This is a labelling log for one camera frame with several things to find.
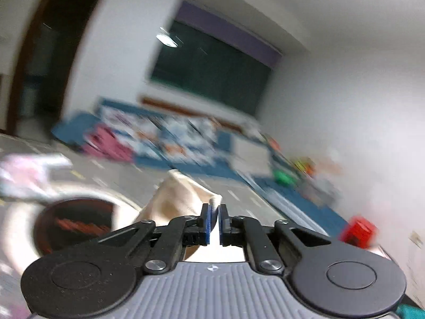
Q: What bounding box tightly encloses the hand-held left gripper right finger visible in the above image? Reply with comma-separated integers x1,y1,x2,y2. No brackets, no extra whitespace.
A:
220,204,332,275

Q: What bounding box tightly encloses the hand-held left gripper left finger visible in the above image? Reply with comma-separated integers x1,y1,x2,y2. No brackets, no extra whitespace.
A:
97,203,212,275

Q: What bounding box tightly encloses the cream sweatshirt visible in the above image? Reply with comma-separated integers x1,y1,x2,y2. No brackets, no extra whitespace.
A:
134,169,246,263

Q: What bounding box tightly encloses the plain grey pillow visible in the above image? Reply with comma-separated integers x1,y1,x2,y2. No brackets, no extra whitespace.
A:
231,138,271,177

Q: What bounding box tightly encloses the green round cushion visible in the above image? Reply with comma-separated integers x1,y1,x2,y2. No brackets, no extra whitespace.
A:
273,169,296,185

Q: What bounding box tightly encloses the square butterfly print pillow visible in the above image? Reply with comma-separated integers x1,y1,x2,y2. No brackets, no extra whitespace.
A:
159,116,220,167

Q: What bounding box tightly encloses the grey star-print tablecloth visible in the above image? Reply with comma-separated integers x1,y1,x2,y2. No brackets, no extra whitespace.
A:
0,133,396,319

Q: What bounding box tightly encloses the brown plush toy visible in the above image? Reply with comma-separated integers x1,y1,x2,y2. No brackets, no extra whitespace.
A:
292,158,316,177

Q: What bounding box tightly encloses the clear plastic storage box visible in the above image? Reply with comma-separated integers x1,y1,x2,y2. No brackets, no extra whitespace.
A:
299,173,341,208

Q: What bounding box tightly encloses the wide butterfly print pillow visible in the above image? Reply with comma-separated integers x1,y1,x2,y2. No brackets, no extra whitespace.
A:
100,104,167,160

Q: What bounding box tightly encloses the red plastic stool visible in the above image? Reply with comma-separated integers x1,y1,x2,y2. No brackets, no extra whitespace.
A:
340,216,379,248

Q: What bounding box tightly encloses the round black induction cooker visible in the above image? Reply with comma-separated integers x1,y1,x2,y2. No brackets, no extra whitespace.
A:
31,198,115,256

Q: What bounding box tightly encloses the dark window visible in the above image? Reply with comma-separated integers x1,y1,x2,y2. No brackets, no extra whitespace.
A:
148,2,283,118

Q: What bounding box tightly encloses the blue sectional sofa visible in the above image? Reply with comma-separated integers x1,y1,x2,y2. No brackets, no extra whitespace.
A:
51,98,352,236

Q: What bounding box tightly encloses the pale pink printed cloth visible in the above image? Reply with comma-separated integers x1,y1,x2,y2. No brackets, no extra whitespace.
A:
0,154,73,203

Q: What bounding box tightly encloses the brown wooden wall rail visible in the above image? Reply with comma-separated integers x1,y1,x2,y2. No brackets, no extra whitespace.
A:
141,96,248,133

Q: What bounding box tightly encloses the dark wooden door frame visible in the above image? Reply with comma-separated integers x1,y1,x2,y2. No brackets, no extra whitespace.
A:
0,0,113,137

